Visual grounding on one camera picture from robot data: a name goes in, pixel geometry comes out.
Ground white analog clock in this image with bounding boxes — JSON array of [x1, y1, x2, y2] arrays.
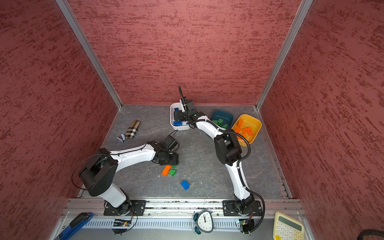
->
[[193, 210, 214, 235]]

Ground orange lego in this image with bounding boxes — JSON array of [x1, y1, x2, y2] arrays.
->
[[242, 127, 254, 136], [238, 133, 248, 140], [162, 165, 172, 177], [235, 126, 243, 134]]

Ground blue utility knife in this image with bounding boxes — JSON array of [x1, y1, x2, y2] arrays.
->
[[54, 212, 93, 240]]

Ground black corrugated cable hose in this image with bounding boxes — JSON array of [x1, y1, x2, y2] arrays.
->
[[178, 85, 266, 233]]

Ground teal rectangular container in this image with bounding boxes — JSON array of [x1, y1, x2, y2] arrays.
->
[[210, 110, 234, 129]]

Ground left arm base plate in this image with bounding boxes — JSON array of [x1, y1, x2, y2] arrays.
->
[[104, 200, 147, 217]]

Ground small grey clip object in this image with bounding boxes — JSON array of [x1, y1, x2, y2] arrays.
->
[[117, 134, 126, 142]]

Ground blue lego front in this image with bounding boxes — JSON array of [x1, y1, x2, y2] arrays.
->
[[181, 180, 190, 191]]

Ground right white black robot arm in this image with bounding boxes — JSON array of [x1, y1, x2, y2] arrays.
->
[[180, 97, 255, 216]]

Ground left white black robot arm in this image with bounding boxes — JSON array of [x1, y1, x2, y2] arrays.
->
[[79, 135, 180, 216]]

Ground yellow rectangular container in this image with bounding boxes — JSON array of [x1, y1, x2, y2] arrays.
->
[[232, 114, 262, 144]]

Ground plaid brown cylinder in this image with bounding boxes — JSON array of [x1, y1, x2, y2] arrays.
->
[[125, 120, 141, 139]]

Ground yellow calculator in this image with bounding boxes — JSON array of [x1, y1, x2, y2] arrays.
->
[[273, 211, 305, 240]]

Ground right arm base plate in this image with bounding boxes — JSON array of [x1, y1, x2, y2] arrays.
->
[[222, 200, 263, 217]]

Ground white rectangular container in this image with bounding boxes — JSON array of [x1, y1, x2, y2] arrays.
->
[[170, 102, 190, 131]]

